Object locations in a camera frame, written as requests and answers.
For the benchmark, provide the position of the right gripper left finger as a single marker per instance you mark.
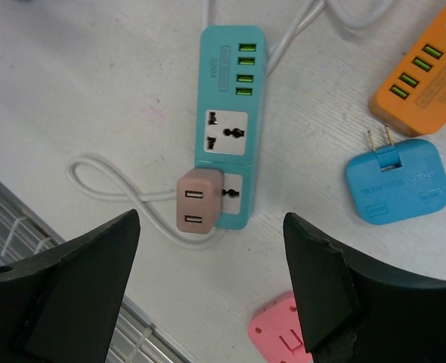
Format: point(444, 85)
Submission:
point(62, 304)

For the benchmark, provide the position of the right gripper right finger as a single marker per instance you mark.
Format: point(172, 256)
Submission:
point(354, 308)

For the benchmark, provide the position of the blue plug adapter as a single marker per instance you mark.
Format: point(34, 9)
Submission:
point(397, 181)

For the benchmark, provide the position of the brown charger plug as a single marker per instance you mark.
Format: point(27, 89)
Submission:
point(199, 200)

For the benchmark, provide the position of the teal power strip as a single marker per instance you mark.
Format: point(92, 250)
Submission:
point(230, 109)

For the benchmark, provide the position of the pink flat plug adapter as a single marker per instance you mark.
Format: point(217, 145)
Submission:
point(275, 331)

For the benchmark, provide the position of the orange power strip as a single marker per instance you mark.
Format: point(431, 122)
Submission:
point(412, 100)

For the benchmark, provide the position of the aluminium table frame rail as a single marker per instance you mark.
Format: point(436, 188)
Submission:
point(136, 338)

